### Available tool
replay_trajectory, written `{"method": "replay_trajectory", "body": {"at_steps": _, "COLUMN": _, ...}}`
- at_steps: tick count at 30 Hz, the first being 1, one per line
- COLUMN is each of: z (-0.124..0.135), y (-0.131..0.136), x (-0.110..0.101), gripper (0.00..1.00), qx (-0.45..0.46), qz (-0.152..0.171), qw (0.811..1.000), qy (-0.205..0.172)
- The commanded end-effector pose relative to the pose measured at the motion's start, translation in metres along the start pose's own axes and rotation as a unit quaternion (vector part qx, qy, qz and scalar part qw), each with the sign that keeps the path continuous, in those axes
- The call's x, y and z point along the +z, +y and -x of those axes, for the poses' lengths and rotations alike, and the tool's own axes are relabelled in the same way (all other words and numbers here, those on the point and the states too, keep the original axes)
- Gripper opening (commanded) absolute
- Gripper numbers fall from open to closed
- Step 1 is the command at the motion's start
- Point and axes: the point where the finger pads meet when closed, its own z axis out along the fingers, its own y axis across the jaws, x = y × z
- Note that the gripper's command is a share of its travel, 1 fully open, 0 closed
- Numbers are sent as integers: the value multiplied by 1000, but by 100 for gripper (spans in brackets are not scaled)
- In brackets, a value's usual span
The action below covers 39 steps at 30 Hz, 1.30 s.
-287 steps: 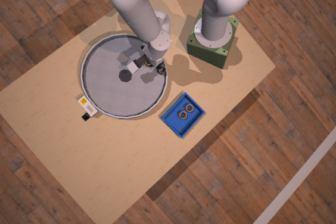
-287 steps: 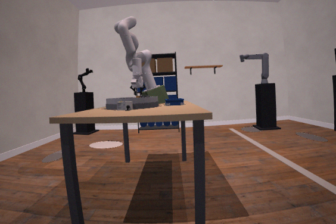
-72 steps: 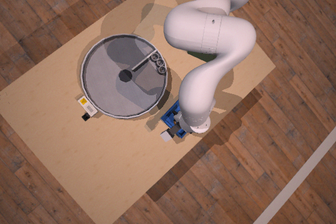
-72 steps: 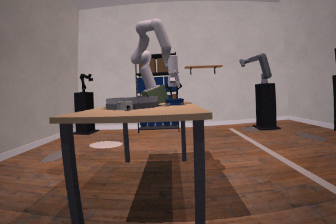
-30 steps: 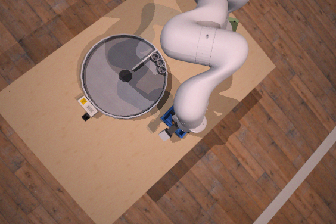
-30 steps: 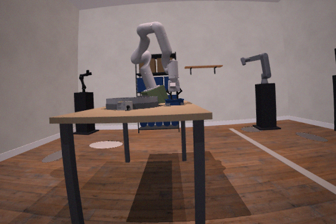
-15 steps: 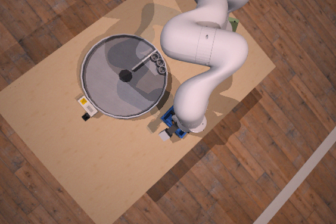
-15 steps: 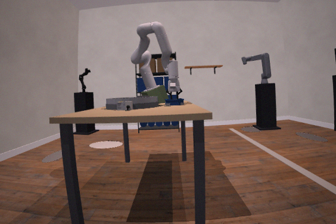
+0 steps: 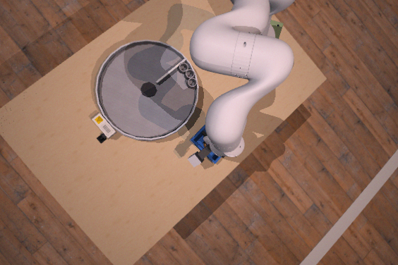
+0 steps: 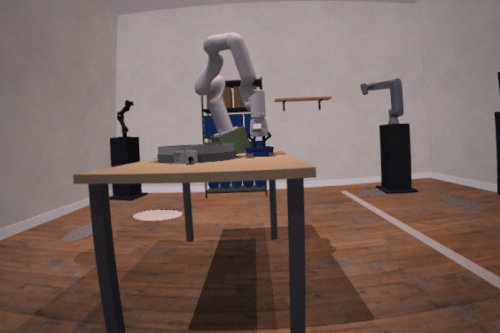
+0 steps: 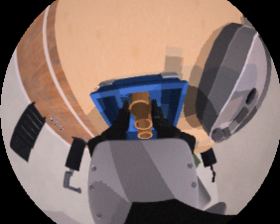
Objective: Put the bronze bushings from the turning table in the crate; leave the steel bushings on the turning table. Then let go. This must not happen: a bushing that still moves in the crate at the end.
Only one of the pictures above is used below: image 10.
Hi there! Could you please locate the blue shallow tray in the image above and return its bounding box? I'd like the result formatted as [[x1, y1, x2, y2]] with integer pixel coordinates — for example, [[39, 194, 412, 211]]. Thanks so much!
[[246, 146, 274, 158]]

